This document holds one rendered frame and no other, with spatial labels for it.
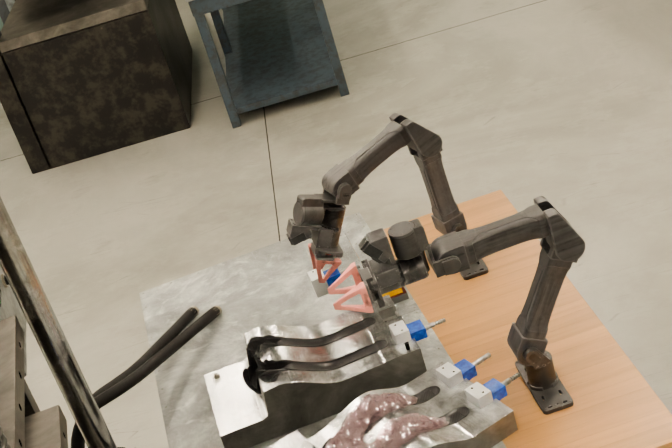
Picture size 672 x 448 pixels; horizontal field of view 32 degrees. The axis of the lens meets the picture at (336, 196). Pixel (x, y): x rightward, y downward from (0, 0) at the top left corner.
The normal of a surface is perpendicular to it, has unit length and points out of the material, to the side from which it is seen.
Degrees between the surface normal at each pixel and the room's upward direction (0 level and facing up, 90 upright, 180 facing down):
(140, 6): 90
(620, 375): 0
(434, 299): 0
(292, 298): 0
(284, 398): 90
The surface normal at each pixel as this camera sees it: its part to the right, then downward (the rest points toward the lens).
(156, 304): -0.26, -0.85
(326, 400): 0.24, 0.40
